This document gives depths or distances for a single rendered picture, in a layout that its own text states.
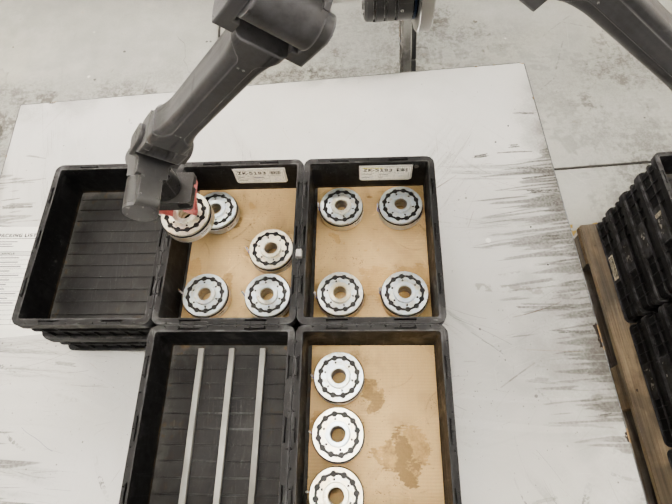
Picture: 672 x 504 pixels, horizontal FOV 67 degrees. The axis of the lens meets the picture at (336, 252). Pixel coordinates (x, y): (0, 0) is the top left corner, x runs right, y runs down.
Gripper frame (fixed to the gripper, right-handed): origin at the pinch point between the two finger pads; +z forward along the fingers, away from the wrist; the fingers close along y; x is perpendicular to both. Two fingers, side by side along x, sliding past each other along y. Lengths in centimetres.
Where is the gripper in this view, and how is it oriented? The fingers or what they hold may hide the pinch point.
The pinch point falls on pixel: (183, 211)
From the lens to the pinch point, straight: 107.3
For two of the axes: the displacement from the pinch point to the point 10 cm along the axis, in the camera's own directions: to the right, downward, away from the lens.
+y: 10.0, -0.2, -0.9
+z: 0.9, 4.0, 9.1
